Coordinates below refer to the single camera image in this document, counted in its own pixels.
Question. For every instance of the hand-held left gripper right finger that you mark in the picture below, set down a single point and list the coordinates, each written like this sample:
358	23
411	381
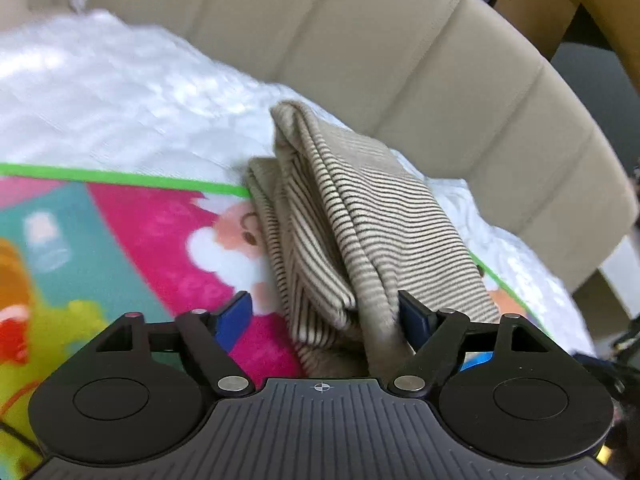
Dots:
415	317

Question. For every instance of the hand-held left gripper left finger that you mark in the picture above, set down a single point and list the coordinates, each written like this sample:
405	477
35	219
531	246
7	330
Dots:
235	317

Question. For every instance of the beige striped garment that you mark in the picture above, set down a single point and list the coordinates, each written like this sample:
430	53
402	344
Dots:
375	220

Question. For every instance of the white furniture panel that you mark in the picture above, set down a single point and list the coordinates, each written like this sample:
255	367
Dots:
625	270

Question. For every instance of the colourful cartoon printed blanket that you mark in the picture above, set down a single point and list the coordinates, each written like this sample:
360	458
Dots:
150	240

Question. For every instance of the white quilted bedsheet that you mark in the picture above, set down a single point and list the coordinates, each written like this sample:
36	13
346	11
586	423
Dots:
100	100

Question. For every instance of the beige padded headboard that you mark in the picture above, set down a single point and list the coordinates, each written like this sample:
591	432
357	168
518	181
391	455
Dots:
375	35

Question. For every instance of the yellow wooden frame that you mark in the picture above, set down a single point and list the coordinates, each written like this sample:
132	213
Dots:
615	5

